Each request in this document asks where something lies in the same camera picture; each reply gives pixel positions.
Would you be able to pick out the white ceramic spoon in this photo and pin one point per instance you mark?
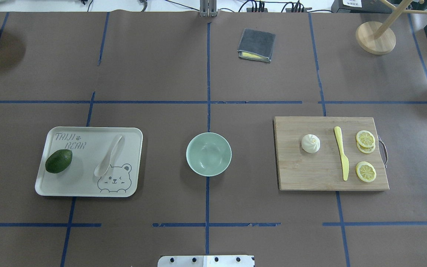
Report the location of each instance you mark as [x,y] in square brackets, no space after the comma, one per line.
[102,168]

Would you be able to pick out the mint green bowl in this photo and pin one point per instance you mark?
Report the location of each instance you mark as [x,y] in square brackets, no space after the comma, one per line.
[208,154]

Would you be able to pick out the white steamed bun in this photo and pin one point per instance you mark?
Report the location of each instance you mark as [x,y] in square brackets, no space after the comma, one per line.
[310,143]

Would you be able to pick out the bamboo cutting board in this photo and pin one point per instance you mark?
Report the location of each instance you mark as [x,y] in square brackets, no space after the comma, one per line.
[322,171]

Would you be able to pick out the grey yellow folded cloth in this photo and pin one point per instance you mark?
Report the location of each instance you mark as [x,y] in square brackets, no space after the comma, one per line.
[256,45]

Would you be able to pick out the cream bear tray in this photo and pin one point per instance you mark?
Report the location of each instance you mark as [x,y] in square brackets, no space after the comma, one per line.
[89,146]

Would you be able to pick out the yellow plastic knife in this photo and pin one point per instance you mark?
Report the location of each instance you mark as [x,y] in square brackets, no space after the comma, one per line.
[344,159]

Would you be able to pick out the lower lemon slice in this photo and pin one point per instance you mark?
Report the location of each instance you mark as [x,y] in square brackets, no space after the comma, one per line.
[365,150]

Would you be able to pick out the single lemon slice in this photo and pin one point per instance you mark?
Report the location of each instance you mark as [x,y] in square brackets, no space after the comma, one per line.
[365,172]

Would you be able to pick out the green avocado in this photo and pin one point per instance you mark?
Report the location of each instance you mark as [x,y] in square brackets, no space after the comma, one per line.
[58,161]

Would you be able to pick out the wooden mug tree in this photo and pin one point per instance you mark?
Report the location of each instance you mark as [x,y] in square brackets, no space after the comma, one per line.
[377,38]

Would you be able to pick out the aluminium frame post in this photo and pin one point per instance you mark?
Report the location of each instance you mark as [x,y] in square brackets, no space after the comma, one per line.
[208,8]

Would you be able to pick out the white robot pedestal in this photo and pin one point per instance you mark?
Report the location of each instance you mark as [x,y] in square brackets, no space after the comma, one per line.
[207,261]

